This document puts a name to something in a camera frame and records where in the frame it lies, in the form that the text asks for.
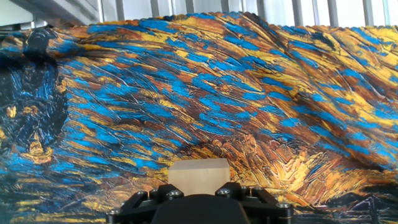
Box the starry night painted tablecloth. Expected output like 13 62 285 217
0 11 398 224

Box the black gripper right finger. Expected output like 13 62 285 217
215 182 295 224

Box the aluminium frame post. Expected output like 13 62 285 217
0 0 101 32

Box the light wooden cube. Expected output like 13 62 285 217
167 157 231 197

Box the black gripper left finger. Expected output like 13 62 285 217
105 183 185 224

